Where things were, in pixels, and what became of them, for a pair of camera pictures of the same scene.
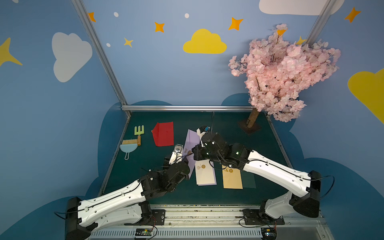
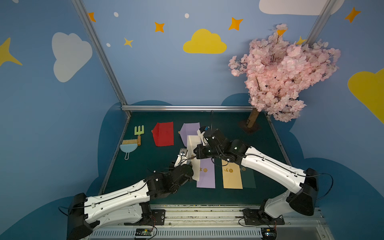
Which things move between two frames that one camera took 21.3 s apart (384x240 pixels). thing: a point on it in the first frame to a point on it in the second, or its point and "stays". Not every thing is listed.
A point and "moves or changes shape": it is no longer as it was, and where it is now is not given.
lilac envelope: x=193 y=138 moves or changes shape
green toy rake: x=139 y=133 stays
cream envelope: x=204 y=172 to x=192 y=142
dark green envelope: x=248 y=179 stays
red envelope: x=163 y=134 stays
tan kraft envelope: x=232 y=178 stays
